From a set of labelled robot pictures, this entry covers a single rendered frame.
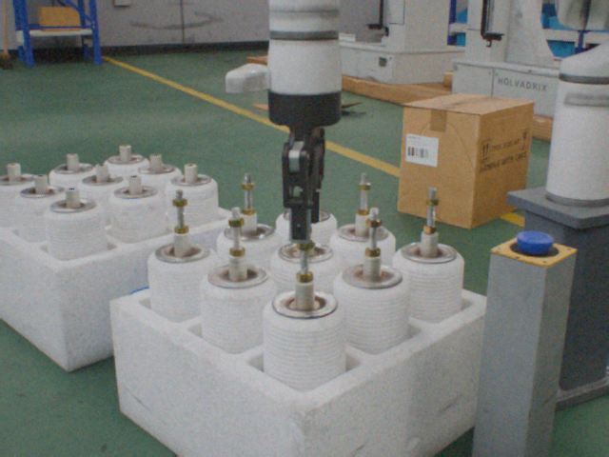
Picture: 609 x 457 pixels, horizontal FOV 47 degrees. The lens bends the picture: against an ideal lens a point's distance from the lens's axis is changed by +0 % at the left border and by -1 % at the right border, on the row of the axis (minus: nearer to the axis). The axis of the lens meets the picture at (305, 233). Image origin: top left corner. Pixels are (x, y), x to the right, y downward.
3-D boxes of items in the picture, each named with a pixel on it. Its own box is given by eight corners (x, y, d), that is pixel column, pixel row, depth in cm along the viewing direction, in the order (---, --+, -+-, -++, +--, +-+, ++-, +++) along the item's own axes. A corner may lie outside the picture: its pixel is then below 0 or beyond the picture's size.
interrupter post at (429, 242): (440, 258, 95) (442, 235, 94) (423, 259, 94) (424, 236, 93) (433, 252, 97) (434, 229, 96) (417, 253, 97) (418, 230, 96)
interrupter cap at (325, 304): (276, 292, 84) (276, 287, 84) (339, 294, 84) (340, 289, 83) (266, 320, 77) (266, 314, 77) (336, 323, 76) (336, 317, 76)
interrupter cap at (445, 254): (465, 263, 93) (466, 258, 93) (412, 268, 92) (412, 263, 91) (442, 244, 100) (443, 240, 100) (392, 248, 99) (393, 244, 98)
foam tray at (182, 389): (306, 327, 130) (306, 235, 124) (492, 413, 104) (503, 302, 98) (119, 411, 104) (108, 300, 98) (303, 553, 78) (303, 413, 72)
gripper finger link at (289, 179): (282, 148, 69) (284, 200, 72) (278, 156, 67) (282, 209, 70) (309, 149, 68) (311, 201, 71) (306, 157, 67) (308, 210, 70)
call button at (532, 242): (526, 245, 82) (527, 228, 81) (558, 253, 79) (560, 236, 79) (508, 252, 79) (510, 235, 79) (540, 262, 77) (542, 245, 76)
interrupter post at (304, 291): (295, 302, 82) (295, 276, 81) (316, 303, 81) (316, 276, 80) (293, 311, 79) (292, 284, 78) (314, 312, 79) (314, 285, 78)
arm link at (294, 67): (244, 83, 78) (242, 25, 76) (345, 85, 76) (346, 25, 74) (222, 94, 69) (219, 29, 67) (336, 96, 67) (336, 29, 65)
